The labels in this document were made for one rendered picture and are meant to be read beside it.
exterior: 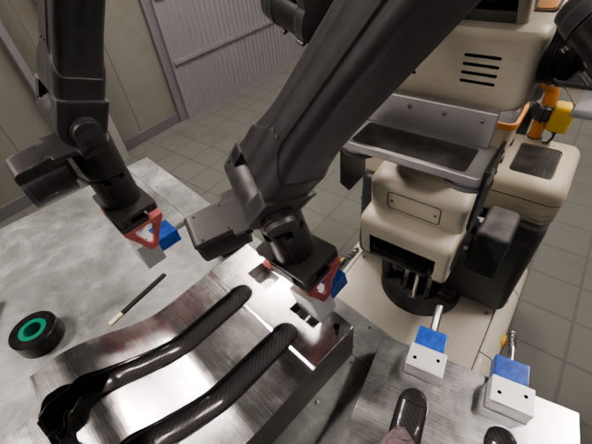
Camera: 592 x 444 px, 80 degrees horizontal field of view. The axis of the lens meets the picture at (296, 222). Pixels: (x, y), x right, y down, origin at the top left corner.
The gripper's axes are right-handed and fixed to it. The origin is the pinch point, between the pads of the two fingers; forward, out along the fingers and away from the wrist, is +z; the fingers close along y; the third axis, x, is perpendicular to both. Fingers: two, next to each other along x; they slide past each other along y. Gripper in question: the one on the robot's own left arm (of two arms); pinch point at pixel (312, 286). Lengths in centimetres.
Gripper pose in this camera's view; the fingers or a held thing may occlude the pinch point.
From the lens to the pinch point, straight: 54.1
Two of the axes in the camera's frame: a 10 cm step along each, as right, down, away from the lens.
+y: 6.7, 3.4, -6.6
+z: 3.0, 6.9, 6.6
